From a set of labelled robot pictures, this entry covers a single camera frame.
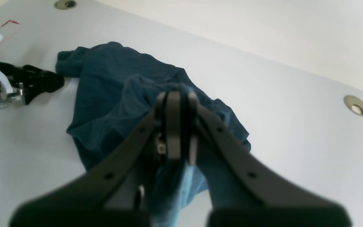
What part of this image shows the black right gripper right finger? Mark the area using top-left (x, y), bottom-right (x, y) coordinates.
top-left (186, 92), bottom-right (352, 227)

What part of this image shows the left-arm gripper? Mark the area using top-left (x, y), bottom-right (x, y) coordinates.
top-left (0, 34), bottom-right (65, 109)

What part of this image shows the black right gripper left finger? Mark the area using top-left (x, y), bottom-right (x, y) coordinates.
top-left (10, 91), bottom-right (182, 227)

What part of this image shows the dark blue T-shirt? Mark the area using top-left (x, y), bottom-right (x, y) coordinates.
top-left (55, 42), bottom-right (252, 227)

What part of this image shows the right round table grommet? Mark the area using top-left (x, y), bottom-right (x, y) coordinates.
top-left (54, 0), bottom-right (77, 10)

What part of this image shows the round table grommet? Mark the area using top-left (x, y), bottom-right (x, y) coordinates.
top-left (54, 0), bottom-right (77, 10)
top-left (343, 95), bottom-right (363, 116)

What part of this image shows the left round table grommet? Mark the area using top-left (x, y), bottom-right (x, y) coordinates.
top-left (343, 95), bottom-right (363, 116)

